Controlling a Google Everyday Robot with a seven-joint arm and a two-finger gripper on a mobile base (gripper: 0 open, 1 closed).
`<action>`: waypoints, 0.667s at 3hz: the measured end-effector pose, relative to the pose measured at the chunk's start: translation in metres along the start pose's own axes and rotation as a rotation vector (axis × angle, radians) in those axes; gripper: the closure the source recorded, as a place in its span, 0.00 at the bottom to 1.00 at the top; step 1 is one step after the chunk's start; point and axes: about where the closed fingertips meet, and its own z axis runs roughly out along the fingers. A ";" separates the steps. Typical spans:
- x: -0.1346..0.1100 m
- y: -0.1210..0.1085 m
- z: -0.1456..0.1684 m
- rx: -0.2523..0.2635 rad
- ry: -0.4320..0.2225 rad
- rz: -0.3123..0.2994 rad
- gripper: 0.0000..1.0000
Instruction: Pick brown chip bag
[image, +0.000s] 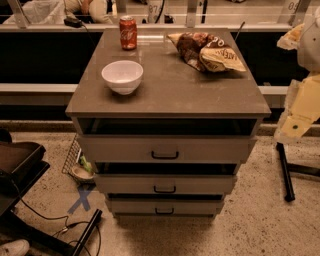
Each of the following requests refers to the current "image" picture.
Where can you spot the grey drawer cabinet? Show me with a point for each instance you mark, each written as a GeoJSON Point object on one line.
{"type": "Point", "coordinates": [172, 100]}

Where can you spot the white ceramic bowl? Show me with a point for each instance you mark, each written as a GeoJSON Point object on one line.
{"type": "Point", "coordinates": [122, 77]}

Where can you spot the grey drawer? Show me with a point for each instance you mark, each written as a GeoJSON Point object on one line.
{"type": "Point", "coordinates": [165, 184]}
{"type": "Point", "coordinates": [164, 207]}
{"type": "Point", "coordinates": [162, 149]}

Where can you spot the wire basket on floor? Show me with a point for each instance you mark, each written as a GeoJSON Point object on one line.
{"type": "Point", "coordinates": [72, 156]}

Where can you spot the brown chip bag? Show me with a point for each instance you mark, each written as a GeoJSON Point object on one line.
{"type": "Point", "coordinates": [206, 52]}

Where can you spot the top grey drawer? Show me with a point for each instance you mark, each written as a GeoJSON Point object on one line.
{"type": "Point", "coordinates": [162, 149]}

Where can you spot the red cola can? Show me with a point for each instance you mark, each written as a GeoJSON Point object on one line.
{"type": "Point", "coordinates": [128, 32]}

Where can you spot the black cart with tray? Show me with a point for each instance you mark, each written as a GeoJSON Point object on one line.
{"type": "Point", "coordinates": [21, 165]}

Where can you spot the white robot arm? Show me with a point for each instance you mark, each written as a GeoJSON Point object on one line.
{"type": "Point", "coordinates": [302, 102]}

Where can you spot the bottom grey drawer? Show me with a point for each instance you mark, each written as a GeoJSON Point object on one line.
{"type": "Point", "coordinates": [164, 207]}

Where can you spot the blue tape cross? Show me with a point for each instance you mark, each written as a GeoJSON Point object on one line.
{"type": "Point", "coordinates": [83, 191]}

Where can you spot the black power adapter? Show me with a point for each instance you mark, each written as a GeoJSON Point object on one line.
{"type": "Point", "coordinates": [72, 22]}

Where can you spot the white shoe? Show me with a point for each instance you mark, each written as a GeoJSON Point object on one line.
{"type": "Point", "coordinates": [15, 248]}

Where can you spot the middle grey drawer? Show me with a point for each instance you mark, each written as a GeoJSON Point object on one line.
{"type": "Point", "coordinates": [165, 184]}

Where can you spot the white plastic bag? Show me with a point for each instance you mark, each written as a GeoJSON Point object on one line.
{"type": "Point", "coordinates": [41, 12]}

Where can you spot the black stand leg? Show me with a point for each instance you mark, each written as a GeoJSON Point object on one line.
{"type": "Point", "coordinates": [287, 168]}

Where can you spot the small bowl on floor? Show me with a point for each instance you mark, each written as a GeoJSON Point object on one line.
{"type": "Point", "coordinates": [81, 175]}

